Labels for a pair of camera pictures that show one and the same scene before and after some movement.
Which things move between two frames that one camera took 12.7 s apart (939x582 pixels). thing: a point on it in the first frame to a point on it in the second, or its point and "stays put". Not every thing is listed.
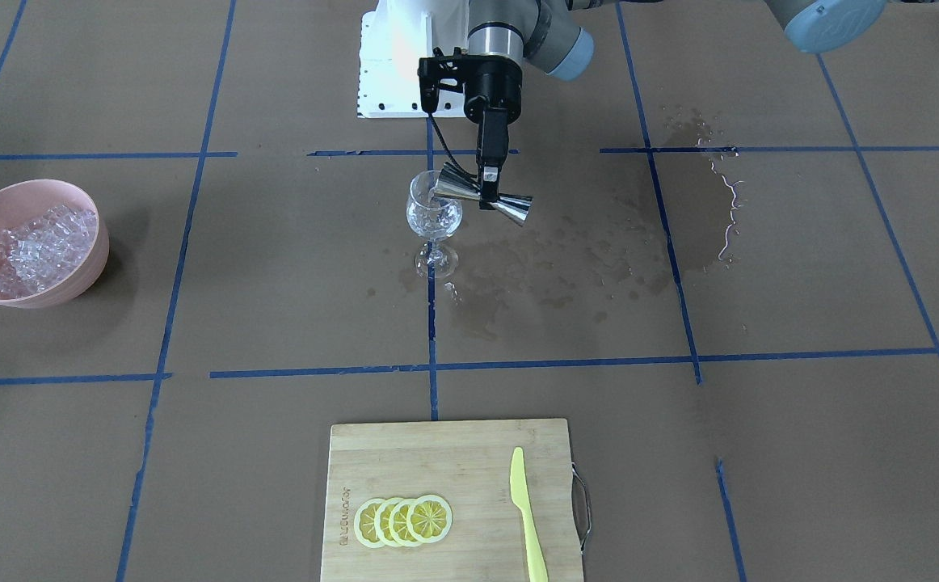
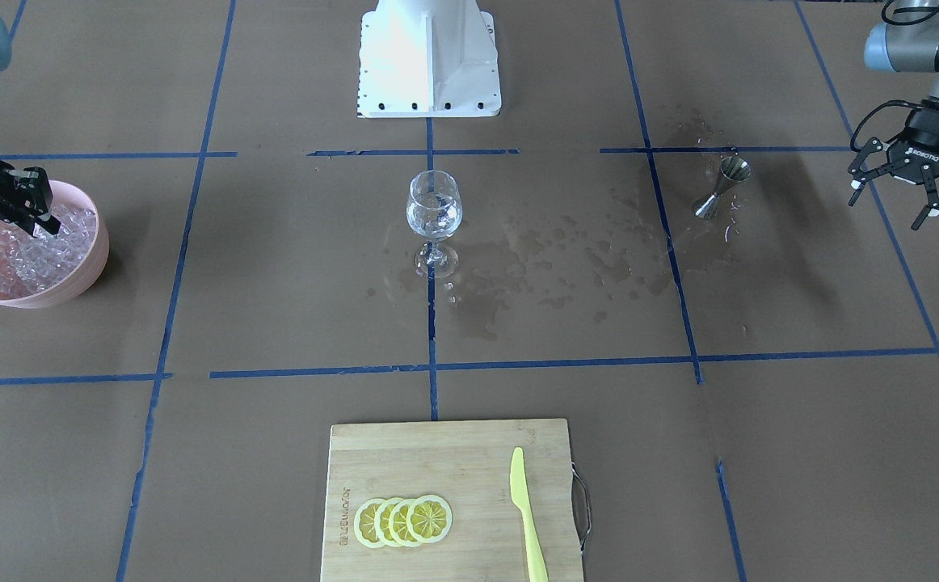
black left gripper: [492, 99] to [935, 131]
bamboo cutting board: [468, 463] stays put
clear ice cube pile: [41, 252] stays put
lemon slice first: [364, 523] stays put
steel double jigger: [452, 181] to [732, 169]
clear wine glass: [433, 217] stays put
